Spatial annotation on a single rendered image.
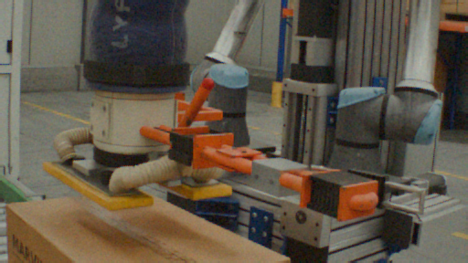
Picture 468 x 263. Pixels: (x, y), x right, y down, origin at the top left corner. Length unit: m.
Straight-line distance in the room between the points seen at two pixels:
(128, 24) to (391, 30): 0.94
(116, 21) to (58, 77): 10.23
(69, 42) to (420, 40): 10.33
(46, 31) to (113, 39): 10.21
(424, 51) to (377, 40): 0.30
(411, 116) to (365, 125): 0.12
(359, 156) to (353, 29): 0.40
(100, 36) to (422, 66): 0.79
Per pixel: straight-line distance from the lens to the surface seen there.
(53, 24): 11.58
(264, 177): 1.04
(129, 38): 1.30
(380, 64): 1.97
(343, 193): 0.90
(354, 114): 1.64
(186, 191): 1.35
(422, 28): 1.69
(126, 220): 1.55
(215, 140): 1.18
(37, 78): 11.35
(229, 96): 1.97
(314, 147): 1.87
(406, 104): 1.63
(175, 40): 1.34
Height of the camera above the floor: 1.42
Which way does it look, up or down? 10 degrees down
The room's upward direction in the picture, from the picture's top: 4 degrees clockwise
